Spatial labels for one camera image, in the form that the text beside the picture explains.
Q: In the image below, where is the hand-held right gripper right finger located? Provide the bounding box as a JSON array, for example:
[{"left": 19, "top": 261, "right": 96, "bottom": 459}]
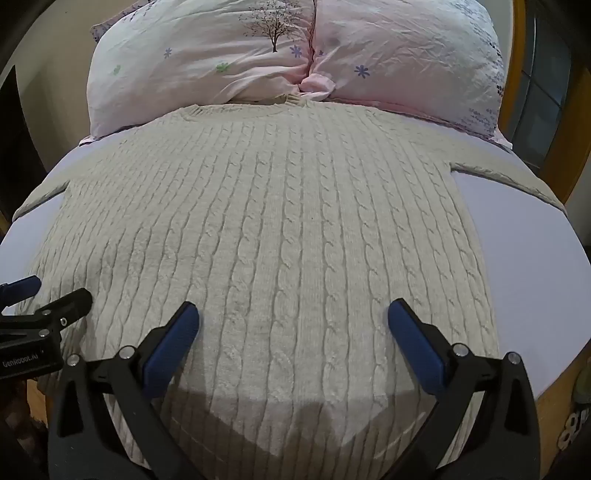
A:
[{"left": 387, "top": 298, "right": 542, "bottom": 480}]

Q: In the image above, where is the window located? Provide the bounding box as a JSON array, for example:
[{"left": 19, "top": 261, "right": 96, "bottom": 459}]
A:
[{"left": 521, "top": 9, "right": 591, "bottom": 167}]

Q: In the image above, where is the wooden bed frame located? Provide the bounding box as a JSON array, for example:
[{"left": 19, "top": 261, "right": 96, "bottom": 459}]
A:
[{"left": 501, "top": 0, "right": 591, "bottom": 480}]

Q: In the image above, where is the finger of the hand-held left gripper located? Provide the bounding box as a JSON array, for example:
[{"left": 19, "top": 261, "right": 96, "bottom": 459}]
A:
[
  {"left": 0, "top": 275, "right": 42, "bottom": 306},
  {"left": 0, "top": 288, "right": 94, "bottom": 344}
]

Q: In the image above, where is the lavender bed sheet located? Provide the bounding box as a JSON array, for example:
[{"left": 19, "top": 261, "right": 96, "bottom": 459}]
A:
[{"left": 0, "top": 111, "right": 584, "bottom": 402}]

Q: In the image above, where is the cream cable-knit sweater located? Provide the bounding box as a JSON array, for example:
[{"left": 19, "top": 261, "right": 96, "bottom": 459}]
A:
[{"left": 13, "top": 95, "right": 565, "bottom": 480}]

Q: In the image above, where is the pink floral pillow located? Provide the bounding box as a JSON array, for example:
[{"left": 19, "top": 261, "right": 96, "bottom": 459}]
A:
[
  {"left": 302, "top": 0, "right": 504, "bottom": 139},
  {"left": 87, "top": 0, "right": 319, "bottom": 139}
]

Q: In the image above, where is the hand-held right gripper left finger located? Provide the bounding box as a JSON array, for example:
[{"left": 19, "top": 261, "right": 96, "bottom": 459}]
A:
[{"left": 47, "top": 301, "right": 209, "bottom": 480}]

